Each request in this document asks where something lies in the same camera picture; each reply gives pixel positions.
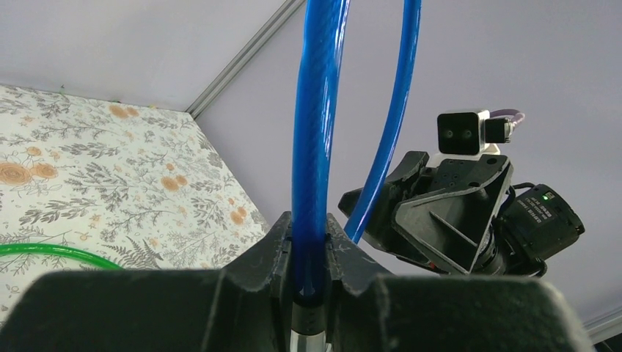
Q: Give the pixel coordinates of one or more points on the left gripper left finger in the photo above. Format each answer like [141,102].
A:
[244,306]

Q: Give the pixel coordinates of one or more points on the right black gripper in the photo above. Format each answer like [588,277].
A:
[444,216]

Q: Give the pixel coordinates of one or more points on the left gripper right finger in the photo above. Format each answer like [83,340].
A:
[372,309]

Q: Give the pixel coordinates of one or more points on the blue cable lock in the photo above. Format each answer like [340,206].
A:
[316,102]

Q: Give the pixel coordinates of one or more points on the floral tablecloth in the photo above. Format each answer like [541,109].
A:
[139,186]

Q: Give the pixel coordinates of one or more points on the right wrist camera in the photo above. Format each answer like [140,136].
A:
[467,135]

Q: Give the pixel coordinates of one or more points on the green cable lock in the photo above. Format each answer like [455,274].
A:
[60,251]

